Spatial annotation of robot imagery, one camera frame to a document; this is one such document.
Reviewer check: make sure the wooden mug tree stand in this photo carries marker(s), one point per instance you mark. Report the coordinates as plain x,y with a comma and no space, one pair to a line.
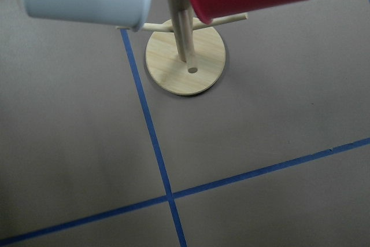
183,55

